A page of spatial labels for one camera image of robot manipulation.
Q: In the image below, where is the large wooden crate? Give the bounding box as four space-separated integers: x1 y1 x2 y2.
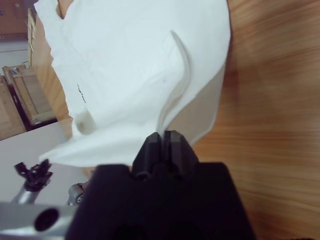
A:
2 63 57 126

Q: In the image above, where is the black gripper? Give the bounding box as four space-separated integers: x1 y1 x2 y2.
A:
24 159 54 194

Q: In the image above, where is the plain wooden crate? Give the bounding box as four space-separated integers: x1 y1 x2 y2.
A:
0 74 27 142

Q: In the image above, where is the white t-shirt with small print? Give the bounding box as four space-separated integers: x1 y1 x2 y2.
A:
33 0 232 169

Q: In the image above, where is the narrow wooden frame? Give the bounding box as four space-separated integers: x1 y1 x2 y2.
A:
24 7 39 67

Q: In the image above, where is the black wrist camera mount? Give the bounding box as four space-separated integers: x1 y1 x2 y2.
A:
13 161 28 177

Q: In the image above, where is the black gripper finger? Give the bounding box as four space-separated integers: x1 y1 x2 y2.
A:
132 132 164 178
164 129 199 176

